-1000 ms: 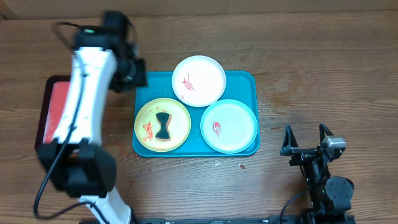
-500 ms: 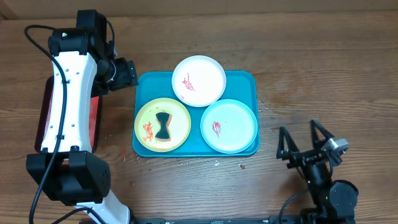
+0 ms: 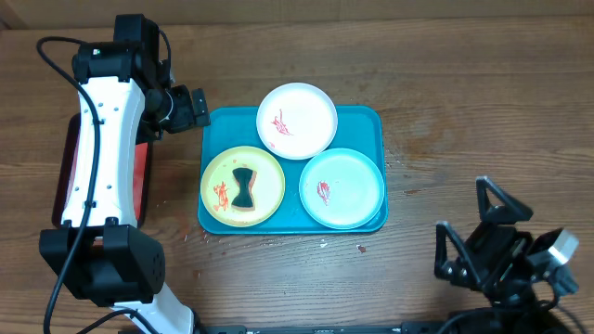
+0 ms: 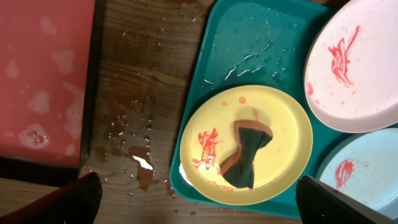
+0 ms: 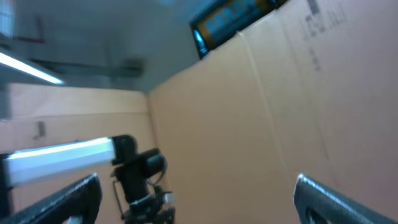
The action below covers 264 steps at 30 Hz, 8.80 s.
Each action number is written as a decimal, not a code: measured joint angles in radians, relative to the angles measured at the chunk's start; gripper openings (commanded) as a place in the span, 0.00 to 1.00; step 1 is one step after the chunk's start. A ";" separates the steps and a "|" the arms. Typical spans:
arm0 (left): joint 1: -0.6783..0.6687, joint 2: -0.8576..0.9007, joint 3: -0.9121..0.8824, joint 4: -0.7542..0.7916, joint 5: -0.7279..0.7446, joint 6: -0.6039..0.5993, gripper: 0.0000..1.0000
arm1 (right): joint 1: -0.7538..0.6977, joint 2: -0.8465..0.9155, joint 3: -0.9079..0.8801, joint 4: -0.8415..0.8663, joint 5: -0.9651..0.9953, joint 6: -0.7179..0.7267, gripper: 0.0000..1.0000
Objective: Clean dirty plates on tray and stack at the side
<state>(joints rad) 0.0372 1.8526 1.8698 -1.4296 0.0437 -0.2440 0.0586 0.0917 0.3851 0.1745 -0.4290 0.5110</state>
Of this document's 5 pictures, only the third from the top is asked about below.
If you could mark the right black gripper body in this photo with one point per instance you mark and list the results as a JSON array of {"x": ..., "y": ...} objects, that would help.
[{"x": 506, "y": 249}]

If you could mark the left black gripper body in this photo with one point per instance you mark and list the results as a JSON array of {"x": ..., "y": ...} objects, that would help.
[{"x": 174, "y": 110}]

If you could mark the yellow-green plate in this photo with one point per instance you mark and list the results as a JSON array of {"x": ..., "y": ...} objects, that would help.
[{"x": 218, "y": 186}]

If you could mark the white plate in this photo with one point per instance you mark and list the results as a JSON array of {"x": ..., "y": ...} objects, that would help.
[{"x": 296, "y": 121}]

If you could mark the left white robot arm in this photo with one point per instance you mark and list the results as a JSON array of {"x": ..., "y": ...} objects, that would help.
[{"x": 127, "y": 98}]

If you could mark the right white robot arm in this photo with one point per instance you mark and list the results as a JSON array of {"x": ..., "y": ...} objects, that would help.
[{"x": 522, "y": 277}]

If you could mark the dark tray with red liquid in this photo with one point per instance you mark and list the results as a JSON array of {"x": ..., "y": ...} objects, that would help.
[{"x": 141, "y": 176}]

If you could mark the light blue plate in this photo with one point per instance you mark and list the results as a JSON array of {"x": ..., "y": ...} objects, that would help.
[{"x": 342, "y": 188}]

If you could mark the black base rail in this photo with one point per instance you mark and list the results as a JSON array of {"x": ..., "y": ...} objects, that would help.
[{"x": 411, "y": 327}]

